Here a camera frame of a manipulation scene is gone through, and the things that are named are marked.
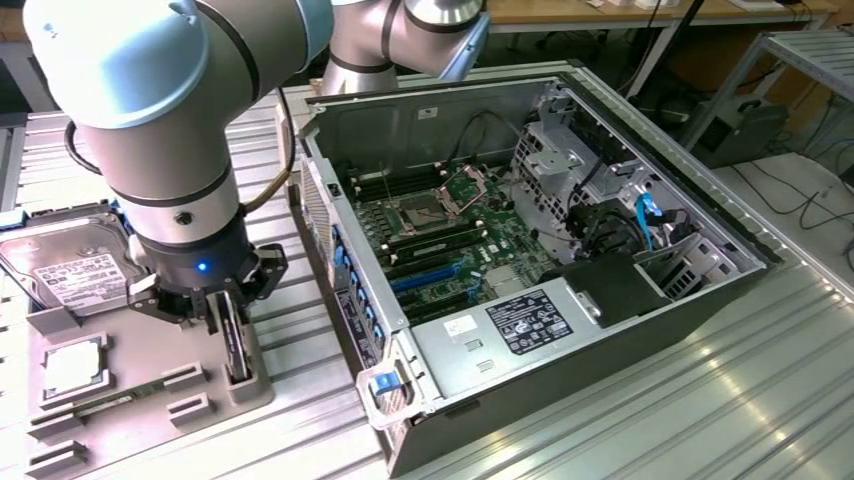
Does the green motherboard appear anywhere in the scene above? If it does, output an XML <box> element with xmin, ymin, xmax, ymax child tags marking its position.
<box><xmin>346</xmin><ymin>159</ymin><xmax>569</xmax><ymax>326</ymax></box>

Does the installed RAM stick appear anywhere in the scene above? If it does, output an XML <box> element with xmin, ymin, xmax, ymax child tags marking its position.
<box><xmin>390</xmin><ymin>232</ymin><xmax>487</xmax><ymax>261</ymax></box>

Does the blue expansion slot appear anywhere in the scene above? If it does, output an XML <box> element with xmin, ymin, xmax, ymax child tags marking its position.
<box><xmin>390</xmin><ymin>264</ymin><xmax>462</xmax><ymax>296</ymax></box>

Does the black plastic fan shroud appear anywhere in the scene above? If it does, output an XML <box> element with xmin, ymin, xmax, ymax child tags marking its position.
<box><xmin>537</xmin><ymin>254</ymin><xmax>673</xmax><ymax>329</ymax></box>

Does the silver chipset heatsink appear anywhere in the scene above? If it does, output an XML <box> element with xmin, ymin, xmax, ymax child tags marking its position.
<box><xmin>483</xmin><ymin>267</ymin><xmax>529</xmax><ymax>296</ymax></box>

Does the blue flat data wire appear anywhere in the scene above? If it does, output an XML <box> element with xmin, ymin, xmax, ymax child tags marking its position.
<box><xmin>637</xmin><ymin>192</ymin><xmax>669</xmax><ymax>251</ymax></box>

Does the black RAM slot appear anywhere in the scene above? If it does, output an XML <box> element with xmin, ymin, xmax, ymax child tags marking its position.
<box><xmin>377</xmin><ymin>219</ymin><xmax>482</xmax><ymax>247</ymax></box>
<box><xmin>353</xmin><ymin>174</ymin><xmax>449</xmax><ymax>200</ymax></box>
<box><xmin>347</xmin><ymin>167</ymin><xmax>446</xmax><ymax>190</ymax></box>

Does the black equipment box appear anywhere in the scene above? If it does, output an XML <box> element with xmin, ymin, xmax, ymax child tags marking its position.
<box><xmin>693</xmin><ymin>97</ymin><xmax>789</xmax><ymax>169</ymax></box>

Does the wooden desk with white legs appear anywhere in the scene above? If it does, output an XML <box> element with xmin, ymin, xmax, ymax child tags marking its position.
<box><xmin>486</xmin><ymin>0</ymin><xmax>836</xmax><ymax>101</ymax></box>

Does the aluminium slat shelf frame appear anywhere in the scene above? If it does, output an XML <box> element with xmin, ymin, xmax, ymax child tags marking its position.
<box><xmin>680</xmin><ymin>29</ymin><xmax>854</xmax><ymax>151</ymax></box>

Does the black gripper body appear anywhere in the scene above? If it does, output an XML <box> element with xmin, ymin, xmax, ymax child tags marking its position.
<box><xmin>136</xmin><ymin>233</ymin><xmax>262</xmax><ymax>299</ymax></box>

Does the silver CPU chip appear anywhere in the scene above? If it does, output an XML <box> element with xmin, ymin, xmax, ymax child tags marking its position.
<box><xmin>43</xmin><ymin>342</ymin><xmax>108</xmax><ymax>394</ymax></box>

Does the black power wire bundle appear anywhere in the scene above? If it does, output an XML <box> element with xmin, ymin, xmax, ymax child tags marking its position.
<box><xmin>566</xmin><ymin>199</ymin><xmax>642</xmax><ymax>257</ymax></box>

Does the green RAM stick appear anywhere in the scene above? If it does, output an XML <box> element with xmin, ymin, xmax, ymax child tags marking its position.
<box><xmin>39</xmin><ymin>379</ymin><xmax>169</xmax><ymax>416</ymax></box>

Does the translucent case latch handle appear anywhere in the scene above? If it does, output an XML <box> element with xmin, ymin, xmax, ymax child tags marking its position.
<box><xmin>357</xmin><ymin>367</ymin><xmax>419</xmax><ymax>431</ymax></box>

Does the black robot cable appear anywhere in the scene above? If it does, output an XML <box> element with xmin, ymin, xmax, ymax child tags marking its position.
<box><xmin>64</xmin><ymin>87</ymin><xmax>299</xmax><ymax>211</ymax></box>

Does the grey power supply unit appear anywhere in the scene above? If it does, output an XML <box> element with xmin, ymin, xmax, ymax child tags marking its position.
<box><xmin>410</xmin><ymin>287</ymin><xmax>606</xmax><ymax>401</ymax></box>

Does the blue slot retainer strip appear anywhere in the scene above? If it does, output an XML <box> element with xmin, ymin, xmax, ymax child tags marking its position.
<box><xmin>330</xmin><ymin>222</ymin><xmax>389</xmax><ymax>351</ymax></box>

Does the metal disk bay cage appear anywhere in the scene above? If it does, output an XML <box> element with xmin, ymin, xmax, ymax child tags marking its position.
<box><xmin>510</xmin><ymin>119</ymin><xmax>602</xmax><ymax>251</ymax></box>

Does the CPU socket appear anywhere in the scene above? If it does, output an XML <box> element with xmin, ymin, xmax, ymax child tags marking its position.
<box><xmin>393</xmin><ymin>192</ymin><xmax>462</xmax><ymax>236</ymax></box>

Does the grey parts rack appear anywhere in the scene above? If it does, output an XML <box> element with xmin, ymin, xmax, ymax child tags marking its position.
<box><xmin>23</xmin><ymin>294</ymin><xmax>277</xmax><ymax>479</ymax></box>

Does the open black PC case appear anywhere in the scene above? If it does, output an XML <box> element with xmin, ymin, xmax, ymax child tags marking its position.
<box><xmin>286</xmin><ymin>59</ymin><xmax>786</xmax><ymax>479</ymax></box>

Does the metal socket cover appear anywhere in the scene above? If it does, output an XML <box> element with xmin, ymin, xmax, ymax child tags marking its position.
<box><xmin>437</xmin><ymin>164</ymin><xmax>493</xmax><ymax>209</ymax></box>

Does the black expansion slot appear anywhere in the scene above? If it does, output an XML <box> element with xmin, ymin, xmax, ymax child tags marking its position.
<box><xmin>402</xmin><ymin>292</ymin><xmax>473</xmax><ymax>322</ymax></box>

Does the silver hard disk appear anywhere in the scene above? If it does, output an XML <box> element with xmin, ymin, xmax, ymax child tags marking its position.
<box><xmin>0</xmin><ymin>207</ymin><xmax>152</xmax><ymax>319</ymax></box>

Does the blue disk caddy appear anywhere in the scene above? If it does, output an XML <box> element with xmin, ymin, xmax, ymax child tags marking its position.
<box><xmin>0</xmin><ymin>197</ymin><xmax>139</xmax><ymax>236</ymax></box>

